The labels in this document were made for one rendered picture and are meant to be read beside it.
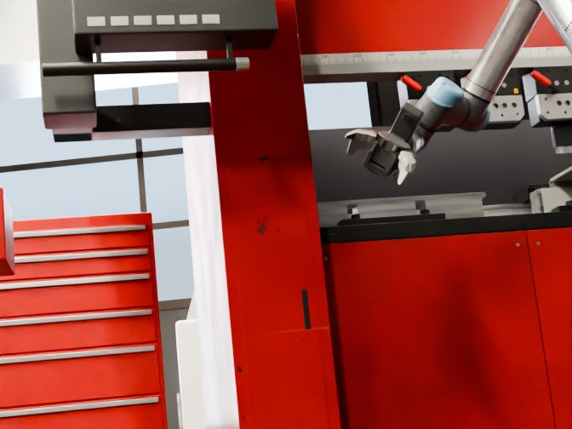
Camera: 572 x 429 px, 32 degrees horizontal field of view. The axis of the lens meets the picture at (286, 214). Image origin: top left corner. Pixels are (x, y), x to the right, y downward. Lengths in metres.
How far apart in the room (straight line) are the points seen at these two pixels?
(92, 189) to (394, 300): 3.37
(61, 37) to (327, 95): 3.59
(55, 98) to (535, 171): 1.89
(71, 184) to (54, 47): 3.52
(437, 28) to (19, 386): 1.57
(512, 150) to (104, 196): 2.84
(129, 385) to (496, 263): 1.05
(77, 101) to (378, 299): 0.94
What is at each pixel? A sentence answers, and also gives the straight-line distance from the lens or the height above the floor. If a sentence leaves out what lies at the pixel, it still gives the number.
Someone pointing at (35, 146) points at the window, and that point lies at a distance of 5.91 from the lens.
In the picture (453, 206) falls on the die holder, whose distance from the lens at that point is 2.87.
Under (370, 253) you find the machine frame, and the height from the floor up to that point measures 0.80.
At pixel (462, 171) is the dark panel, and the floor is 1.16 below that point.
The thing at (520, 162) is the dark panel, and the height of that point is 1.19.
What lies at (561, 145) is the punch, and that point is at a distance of 3.07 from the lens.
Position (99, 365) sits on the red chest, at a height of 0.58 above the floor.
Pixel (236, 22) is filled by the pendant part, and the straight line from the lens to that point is 2.25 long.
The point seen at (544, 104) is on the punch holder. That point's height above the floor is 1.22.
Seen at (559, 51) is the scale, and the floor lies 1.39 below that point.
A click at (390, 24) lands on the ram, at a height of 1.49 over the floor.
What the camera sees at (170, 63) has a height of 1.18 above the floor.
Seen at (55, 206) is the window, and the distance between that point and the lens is 5.80.
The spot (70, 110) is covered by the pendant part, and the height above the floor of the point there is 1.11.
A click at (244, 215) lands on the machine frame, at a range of 2.49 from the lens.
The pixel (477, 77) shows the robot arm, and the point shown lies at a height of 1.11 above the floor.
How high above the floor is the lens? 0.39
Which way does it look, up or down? 12 degrees up
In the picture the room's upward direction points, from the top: 6 degrees counter-clockwise
